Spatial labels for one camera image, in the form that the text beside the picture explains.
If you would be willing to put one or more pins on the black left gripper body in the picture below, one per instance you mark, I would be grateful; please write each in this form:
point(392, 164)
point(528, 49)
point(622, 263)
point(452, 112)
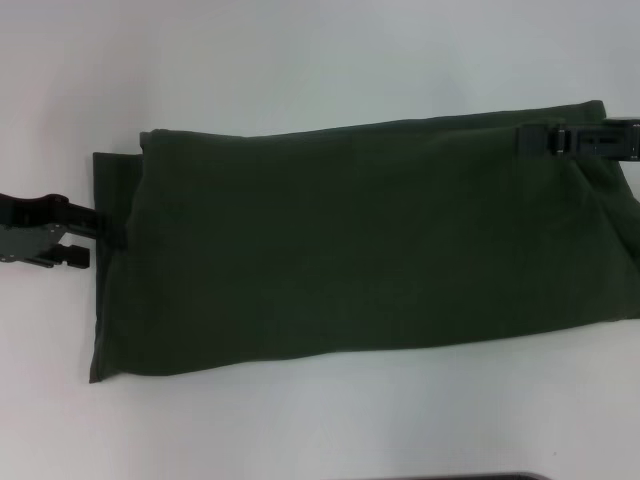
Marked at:
point(27, 230)

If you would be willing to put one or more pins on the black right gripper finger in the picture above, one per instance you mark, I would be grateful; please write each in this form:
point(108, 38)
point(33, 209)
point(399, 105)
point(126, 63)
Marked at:
point(537, 141)

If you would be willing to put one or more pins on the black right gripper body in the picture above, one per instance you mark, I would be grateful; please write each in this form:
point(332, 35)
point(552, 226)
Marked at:
point(605, 142)

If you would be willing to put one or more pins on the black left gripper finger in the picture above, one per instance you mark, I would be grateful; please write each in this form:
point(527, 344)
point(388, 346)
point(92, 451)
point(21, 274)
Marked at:
point(92, 222)
point(72, 257)

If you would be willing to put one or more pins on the dark green FREE t-shirt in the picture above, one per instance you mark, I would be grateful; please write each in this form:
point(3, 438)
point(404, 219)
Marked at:
point(350, 250)

